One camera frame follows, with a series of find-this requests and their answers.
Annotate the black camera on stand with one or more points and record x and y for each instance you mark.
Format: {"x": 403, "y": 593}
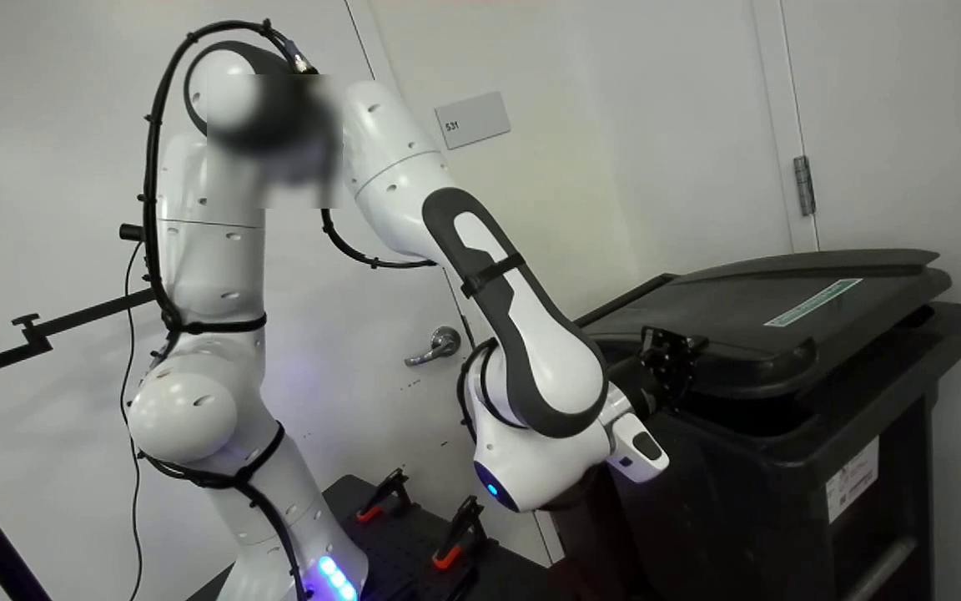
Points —
{"x": 131, "y": 233}

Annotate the black orange clamp right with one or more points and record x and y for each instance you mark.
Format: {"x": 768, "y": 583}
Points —
{"x": 463, "y": 534}

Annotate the black trash bin lid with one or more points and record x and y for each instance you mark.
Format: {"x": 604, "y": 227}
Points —
{"x": 774, "y": 325}

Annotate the black wheeled trash bin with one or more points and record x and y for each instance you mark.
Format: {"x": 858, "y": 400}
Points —
{"x": 742, "y": 516}

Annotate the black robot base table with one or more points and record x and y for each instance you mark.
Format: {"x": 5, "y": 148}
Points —
{"x": 426, "y": 554}

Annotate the white bin label sticker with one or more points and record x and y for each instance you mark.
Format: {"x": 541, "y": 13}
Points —
{"x": 851, "y": 479}

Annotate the black tripod bar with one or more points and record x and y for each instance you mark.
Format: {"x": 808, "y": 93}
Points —
{"x": 19, "y": 583}

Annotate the white wall plate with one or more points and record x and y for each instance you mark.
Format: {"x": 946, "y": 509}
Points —
{"x": 471, "y": 120}

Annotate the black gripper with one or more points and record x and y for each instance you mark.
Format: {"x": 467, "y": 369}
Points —
{"x": 667, "y": 364}

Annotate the black orange clamp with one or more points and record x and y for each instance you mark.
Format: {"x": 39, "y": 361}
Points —
{"x": 463, "y": 534}
{"x": 386, "y": 497}

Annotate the silver door hinge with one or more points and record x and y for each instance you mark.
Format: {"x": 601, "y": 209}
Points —
{"x": 807, "y": 185}

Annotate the black orange clamp left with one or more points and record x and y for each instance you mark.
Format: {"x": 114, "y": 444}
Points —
{"x": 386, "y": 497}

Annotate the silver door lever handle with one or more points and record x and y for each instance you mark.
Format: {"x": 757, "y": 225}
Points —
{"x": 443, "y": 345}

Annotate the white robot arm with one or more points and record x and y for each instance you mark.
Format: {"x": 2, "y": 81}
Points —
{"x": 537, "y": 394}

